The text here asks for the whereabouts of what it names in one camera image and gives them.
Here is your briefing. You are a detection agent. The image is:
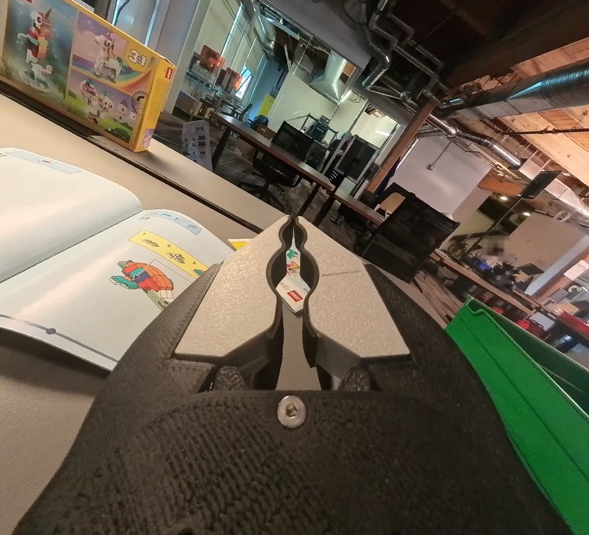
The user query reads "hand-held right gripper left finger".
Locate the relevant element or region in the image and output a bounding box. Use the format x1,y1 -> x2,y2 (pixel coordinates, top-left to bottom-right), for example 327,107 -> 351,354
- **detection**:
174,216 -> 296,367

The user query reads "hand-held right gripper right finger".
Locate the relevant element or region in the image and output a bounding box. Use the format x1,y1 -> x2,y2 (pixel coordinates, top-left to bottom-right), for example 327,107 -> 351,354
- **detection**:
294,216 -> 411,381

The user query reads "green plastic bin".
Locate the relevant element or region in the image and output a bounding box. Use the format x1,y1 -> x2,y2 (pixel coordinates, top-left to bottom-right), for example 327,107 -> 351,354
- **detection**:
444,296 -> 589,535

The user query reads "yellow toy brick set box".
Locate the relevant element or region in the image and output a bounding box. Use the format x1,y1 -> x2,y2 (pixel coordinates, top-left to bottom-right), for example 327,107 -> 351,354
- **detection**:
0,0 -> 176,153

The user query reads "closed white instruction booklet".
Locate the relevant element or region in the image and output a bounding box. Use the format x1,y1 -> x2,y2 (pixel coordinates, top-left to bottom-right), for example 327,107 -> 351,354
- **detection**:
229,237 -> 308,316

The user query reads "large black mesh chair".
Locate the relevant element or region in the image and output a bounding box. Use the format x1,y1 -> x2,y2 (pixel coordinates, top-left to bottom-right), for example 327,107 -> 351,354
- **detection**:
359,196 -> 461,285

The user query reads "short wooden table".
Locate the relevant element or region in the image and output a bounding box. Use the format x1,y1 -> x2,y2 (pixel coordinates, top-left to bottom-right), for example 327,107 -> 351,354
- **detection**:
333,190 -> 387,232

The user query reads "tan chair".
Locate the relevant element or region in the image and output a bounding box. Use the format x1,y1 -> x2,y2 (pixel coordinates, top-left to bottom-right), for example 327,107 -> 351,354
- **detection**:
375,192 -> 408,218

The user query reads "cluttered workbench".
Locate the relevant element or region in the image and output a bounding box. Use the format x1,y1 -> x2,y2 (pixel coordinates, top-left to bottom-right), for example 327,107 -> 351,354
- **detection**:
430,250 -> 553,315

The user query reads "black cabinet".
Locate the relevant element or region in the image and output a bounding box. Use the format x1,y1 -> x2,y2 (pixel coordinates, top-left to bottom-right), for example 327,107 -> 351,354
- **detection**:
343,134 -> 383,186

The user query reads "long wooden table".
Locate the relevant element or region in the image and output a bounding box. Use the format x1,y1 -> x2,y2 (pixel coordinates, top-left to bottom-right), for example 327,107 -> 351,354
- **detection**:
209,111 -> 337,215

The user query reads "white picture sign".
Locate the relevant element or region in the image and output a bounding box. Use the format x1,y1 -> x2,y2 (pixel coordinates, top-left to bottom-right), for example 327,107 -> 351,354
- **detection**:
182,120 -> 217,172

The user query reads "open instruction booklet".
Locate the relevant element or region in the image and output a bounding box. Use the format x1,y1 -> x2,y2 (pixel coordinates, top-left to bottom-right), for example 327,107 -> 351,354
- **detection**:
0,147 -> 235,371

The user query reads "black office chair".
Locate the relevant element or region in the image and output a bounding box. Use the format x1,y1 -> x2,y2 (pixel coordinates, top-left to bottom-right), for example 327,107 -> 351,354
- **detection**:
251,121 -> 316,204

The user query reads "metal vent hood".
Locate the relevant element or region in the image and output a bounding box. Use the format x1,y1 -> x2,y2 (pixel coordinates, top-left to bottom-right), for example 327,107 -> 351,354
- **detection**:
309,56 -> 360,105

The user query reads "wooden support post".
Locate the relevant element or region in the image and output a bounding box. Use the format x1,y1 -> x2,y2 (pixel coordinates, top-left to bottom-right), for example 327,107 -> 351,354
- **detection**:
368,100 -> 438,195

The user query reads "metal wire shelf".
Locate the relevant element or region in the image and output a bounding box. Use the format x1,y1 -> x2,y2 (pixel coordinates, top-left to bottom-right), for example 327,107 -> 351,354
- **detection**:
304,114 -> 341,163

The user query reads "silver spiral air duct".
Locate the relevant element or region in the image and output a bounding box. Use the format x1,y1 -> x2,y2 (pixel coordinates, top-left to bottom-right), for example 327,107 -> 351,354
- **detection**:
428,114 -> 525,167

